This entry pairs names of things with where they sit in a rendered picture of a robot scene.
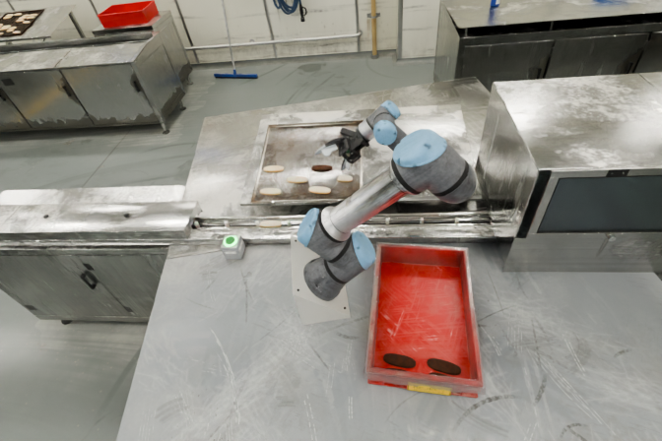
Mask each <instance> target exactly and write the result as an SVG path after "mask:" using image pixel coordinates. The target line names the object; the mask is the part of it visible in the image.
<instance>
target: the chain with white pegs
mask: <svg viewBox="0 0 662 441"><path fill-rule="evenodd" d="M419 223H491V221H472V222H470V221H465V222H459V218H456V219H455V222H424V218H421V221H420V222H402V223H401V222H396V223H389V219H386V223H362V224H419ZM194 224H195V225H191V226H192V227H204V226H260V225H259V220H256V221H255V224H256V225H229V223H228V222H227V221H225V225H201V226H200V225H199V223H198V221H196V222H195V223H194Z"/></svg>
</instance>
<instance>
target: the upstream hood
mask: <svg viewBox="0 0 662 441"><path fill-rule="evenodd" d="M201 212H203V211H202V209H201V207H200V205H199V202H198V201H166V202H125V203H82V204H39V205H0V240H97V239H188V237H189V235H190V233H191V231H192V229H193V228H192V226H191V225H192V224H193V222H194V220H195V217H196V215H197V216H198V217H199V215H200V213H201Z"/></svg>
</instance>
